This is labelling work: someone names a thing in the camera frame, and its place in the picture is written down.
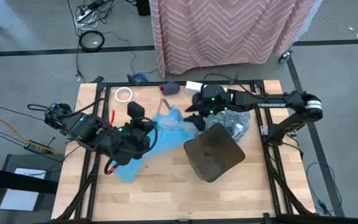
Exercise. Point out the grey patterned trash bag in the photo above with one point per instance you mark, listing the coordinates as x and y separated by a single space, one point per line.
228 119

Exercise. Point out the pink quilted hanging blanket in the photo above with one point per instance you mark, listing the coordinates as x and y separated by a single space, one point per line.
309 18

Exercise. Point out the black table clamp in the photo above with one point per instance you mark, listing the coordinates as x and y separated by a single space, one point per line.
234 78
133 79
266 217
97 79

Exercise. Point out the black beam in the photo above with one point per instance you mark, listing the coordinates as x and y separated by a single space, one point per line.
17 180

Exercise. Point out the silver mounting plate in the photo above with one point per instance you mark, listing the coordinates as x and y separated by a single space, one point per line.
263 130

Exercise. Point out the white tape roll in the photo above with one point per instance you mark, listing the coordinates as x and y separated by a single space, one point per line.
127 89

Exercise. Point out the dark grey trash bin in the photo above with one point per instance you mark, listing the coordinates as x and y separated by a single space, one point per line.
213 152

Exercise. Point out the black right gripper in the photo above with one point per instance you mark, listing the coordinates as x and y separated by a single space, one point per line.
213 104

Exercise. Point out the black floor box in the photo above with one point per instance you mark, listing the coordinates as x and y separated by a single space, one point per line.
142 7

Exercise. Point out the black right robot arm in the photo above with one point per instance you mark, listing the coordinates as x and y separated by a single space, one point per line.
275 101

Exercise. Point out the blue plastic trash bag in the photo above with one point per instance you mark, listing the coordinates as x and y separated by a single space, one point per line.
169 137

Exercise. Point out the white paper sheet on cart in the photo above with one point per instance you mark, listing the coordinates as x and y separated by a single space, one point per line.
20 199

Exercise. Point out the black aluminium table frame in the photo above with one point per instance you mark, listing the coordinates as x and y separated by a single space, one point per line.
104 93

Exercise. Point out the black electronics box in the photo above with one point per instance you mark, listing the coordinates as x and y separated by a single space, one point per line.
37 147

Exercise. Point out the dark grey red pouch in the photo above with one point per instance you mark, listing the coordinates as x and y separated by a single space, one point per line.
170 88

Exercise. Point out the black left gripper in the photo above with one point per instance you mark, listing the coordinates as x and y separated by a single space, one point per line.
132 140

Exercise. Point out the grey cart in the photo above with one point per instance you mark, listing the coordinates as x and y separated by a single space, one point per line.
9 160

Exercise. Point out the pink chevron cloth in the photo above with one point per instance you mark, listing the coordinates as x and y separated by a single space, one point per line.
228 31

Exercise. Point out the white power strip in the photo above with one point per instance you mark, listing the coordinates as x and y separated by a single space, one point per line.
84 14

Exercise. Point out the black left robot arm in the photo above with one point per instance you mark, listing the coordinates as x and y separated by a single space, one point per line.
79 126

